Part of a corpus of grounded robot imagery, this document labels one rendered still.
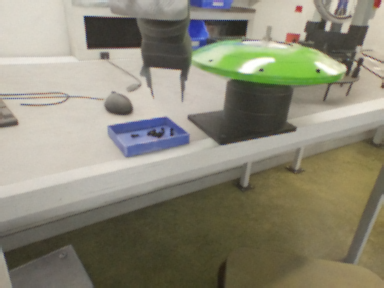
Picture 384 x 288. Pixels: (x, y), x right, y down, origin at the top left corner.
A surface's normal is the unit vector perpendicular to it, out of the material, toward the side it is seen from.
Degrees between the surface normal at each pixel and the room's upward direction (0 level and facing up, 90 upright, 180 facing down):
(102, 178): 90
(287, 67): 24
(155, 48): 114
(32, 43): 90
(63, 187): 90
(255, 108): 90
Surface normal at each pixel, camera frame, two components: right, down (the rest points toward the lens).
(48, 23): 0.52, 0.41
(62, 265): 0.06, -0.89
